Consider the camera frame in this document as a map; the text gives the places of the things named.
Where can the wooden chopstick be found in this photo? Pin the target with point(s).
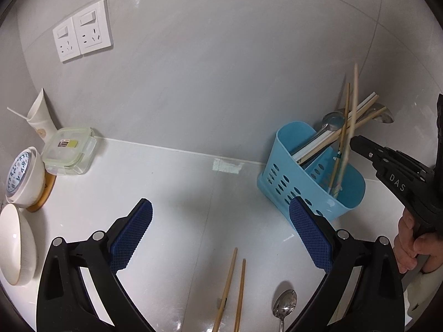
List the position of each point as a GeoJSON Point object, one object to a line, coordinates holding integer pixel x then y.
{"type": "Point", "coordinates": [240, 294]}
{"type": "Point", "coordinates": [351, 117]}
{"type": "Point", "coordinates": [367, 119]}
{"type": "Point", "coordinates": [346, 110]}
{"type": "Point", "coordinates": [226, 287]}

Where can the small metal spoon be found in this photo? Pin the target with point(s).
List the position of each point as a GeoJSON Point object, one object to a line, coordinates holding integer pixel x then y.
{"type": "Point", "coordinates": [285, 304]}
{"type": "Point", "coordinates": [333, 121]}

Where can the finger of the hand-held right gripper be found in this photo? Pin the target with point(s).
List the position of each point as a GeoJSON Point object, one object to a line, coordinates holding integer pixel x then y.
{"type": "Point", "coordinates": [363, 145]}

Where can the large metal spoon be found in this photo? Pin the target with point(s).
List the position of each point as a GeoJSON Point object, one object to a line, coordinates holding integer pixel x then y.
{"type": "Point", "coordinates": [383, 114]}

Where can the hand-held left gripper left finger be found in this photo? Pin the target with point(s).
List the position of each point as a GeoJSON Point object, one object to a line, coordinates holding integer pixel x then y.
{"type": "Point", "coordinates": [135, 235]}

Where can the white paper cup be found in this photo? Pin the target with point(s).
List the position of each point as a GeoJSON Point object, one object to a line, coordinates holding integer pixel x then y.
{"type": "Point", "coordinates": [39, 117]}

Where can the wooden coaster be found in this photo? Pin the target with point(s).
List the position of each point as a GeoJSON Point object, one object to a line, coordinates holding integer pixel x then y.
{"type": "Point", "coordinates": [45, 197]}

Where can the blue plastic utensil basket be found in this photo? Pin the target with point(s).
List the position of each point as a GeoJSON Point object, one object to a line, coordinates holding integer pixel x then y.
{"type": "Point", "coordinates": [287, 166]}

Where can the blue patterned white bowl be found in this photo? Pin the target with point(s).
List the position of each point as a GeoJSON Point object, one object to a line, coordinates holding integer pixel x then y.
{"type": "Point", "coordinates": [20, 169]}

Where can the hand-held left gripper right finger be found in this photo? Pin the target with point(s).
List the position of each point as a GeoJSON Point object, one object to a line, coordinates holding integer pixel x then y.
{"type": "Point", "coordinates": [308, 235]}

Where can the plain white bowl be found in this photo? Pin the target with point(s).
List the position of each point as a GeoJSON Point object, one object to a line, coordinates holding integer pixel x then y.
{"type": "Point", "coordinates": [17, 245]}

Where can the piece of clear tape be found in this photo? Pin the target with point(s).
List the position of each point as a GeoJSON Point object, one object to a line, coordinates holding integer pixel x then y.
{"type": "Point", "coordinates": [226, 166]}

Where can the white chopstick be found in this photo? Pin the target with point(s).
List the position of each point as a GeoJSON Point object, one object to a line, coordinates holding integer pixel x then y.
{"type": "Point", "coordinates": [365, 106]}
{"type": "Point", "coordinates": [367, 101]}

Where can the person's right hand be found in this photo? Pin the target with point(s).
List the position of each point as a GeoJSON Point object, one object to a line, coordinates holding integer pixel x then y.
{"type": "Point", "coordinates": [405, 245]}

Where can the white drinking straw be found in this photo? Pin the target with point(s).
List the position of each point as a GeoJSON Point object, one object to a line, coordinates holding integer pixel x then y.
{"type": "Point", "coordinates": [17, 113]}

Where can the white wall socket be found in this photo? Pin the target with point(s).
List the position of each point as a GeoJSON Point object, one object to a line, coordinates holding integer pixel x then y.
{"type": "Point", "coordinates": [91, 27]}
{"type": "Point", "coordinates": [67, 39]}

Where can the glass food container with lid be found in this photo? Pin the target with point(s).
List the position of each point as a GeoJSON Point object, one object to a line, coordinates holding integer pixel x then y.
{"type": "Point", "coordinates": [67, 152]}

